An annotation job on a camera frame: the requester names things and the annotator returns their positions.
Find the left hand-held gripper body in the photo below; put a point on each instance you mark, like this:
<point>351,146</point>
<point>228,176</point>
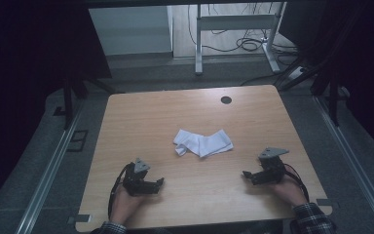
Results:
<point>136,177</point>

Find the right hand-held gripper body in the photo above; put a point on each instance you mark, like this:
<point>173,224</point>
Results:
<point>272,165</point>

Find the white sock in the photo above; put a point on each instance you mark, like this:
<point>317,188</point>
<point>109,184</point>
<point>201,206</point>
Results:
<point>204,143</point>

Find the person's left hand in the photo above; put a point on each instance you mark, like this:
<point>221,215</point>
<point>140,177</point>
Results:
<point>125,206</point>

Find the person's right hand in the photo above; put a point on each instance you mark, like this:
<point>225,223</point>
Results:
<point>289,191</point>

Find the black round table grommet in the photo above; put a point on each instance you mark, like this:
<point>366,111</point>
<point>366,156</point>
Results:
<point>226,100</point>

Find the dark metal stand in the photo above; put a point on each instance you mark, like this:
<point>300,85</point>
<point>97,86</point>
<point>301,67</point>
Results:
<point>333,97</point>
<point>68,104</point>

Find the white power strip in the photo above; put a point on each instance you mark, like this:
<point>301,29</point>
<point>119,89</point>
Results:
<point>297,73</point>

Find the pale grey panel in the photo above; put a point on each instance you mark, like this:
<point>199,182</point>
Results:
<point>130,29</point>

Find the black square floor bracket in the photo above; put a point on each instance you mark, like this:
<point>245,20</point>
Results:
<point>78,140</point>

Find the long metal floor rail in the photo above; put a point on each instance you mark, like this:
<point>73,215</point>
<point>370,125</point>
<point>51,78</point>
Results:
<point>354,156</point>
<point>47,175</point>

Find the white metal desk frame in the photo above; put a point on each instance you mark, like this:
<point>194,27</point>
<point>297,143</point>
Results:
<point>233,22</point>

